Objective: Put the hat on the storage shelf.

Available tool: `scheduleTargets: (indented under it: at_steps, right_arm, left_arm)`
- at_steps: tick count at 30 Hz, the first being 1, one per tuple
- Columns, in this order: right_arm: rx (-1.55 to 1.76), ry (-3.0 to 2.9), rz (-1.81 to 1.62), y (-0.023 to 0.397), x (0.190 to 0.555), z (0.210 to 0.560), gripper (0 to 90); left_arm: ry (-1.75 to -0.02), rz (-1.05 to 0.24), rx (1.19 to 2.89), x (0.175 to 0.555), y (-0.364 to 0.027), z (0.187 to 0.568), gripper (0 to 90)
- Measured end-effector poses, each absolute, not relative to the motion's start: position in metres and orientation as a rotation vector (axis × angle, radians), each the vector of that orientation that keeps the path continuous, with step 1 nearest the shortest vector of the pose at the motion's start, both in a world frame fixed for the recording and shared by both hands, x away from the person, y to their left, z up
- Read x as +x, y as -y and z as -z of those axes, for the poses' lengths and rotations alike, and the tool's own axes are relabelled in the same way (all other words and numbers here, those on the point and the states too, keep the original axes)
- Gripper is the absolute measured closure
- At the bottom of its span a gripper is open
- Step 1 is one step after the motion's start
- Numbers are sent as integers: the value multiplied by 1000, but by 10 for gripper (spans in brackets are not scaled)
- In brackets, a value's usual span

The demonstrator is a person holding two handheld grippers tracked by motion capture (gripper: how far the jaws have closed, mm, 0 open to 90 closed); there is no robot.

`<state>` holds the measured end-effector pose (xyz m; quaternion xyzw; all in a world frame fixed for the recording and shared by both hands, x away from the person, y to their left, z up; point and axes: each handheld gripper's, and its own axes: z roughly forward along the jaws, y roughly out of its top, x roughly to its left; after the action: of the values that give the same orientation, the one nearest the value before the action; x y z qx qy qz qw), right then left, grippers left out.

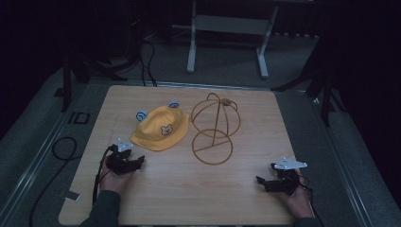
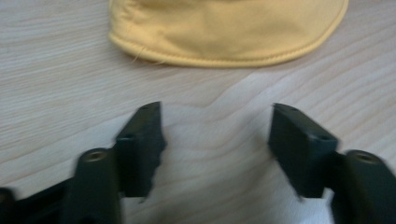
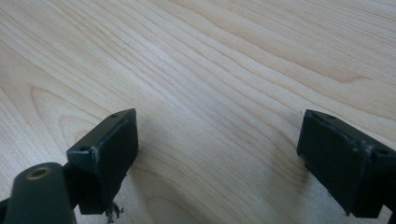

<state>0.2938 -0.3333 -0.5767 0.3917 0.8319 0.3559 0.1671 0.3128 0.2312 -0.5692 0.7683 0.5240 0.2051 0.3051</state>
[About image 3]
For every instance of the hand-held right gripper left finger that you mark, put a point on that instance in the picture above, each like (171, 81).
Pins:
(109, 155)

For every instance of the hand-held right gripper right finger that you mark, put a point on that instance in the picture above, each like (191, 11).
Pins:
(339, 161)

